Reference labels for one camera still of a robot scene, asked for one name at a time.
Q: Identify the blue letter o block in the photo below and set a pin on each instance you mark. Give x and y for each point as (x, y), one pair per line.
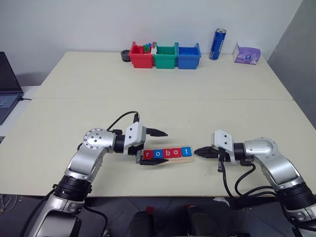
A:
(158, 153)

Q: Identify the blue letter t block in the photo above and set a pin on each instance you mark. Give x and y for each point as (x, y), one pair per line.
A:
(186, 151)

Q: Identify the red letter b block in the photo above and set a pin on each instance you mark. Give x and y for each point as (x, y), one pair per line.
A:
(167, 153)

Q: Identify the purple tissue pack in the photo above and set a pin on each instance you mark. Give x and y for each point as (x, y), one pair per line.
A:
(247, 55)

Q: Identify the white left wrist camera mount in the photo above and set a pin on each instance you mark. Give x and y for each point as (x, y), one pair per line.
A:
(134, 133)

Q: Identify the blue plastic bin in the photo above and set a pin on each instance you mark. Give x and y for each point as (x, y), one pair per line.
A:
(188, 61)

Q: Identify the green plastic bin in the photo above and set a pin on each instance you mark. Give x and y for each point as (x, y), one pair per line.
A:
(165, 60)

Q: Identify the dark grey round cup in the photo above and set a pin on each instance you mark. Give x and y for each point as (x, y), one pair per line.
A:
(125, 56)

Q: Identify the dark laptop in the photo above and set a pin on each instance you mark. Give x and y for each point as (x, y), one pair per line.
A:
(7, 98)

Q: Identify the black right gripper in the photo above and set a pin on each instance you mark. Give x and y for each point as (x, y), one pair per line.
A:
(225, 155)

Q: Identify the red plastic bin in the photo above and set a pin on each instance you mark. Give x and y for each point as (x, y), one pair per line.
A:
(140, 59)

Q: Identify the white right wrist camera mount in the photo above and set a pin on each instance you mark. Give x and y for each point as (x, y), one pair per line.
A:
(223, 139)

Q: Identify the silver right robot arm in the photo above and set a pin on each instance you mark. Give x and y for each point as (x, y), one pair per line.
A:
(261, 148)

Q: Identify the green and blue toy bricks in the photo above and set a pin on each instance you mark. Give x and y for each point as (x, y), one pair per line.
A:
(147, 47)

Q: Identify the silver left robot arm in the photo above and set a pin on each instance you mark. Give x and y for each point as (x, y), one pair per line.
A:
(96, 140)

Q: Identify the red letter o block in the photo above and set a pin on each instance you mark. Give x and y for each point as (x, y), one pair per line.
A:
(176, 152)

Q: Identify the red letter r block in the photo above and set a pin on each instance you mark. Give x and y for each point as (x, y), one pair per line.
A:
(148, 154)

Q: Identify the wooden letter tray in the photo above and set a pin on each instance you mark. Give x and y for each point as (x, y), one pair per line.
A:
(177, 160)

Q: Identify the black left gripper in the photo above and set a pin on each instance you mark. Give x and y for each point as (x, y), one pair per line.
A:
(138, 156)

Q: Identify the blue drink can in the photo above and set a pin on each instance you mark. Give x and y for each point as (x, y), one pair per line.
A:
(217, 44)

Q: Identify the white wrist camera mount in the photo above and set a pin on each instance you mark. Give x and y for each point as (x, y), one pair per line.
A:
(134, 133)
(223, 139)

